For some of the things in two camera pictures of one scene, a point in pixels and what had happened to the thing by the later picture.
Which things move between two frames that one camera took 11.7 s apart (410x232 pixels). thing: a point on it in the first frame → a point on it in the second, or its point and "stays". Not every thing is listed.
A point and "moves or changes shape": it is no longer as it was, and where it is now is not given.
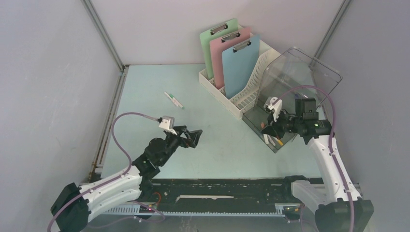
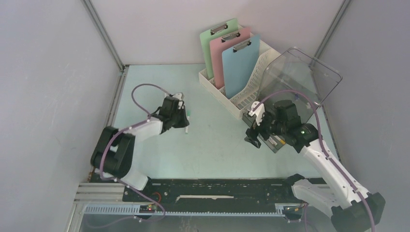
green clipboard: [214, 33] stays
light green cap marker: [182, 107] moves or changes shape
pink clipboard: [226, 44] stays
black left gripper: [183, 142] → [184, 122]
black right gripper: [277, 133] → [252, 134]
